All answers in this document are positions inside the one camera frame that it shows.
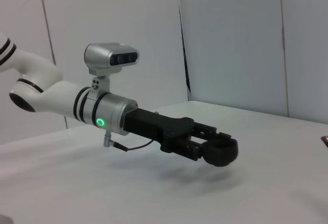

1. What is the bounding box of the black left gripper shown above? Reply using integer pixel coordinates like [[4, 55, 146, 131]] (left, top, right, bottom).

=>
[[124, 108, 233, 162]]

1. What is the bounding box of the small dark teacup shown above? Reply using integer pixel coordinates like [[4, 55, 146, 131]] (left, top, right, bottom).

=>
[[200, 137, 240, 168]]

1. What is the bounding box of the left gripper cable with plug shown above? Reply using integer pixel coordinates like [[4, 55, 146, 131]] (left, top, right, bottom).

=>
[[103, 131, 165, 153]]

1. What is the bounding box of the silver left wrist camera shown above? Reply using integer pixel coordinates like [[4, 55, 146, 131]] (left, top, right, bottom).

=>
[[84, 43, 140, 99]]

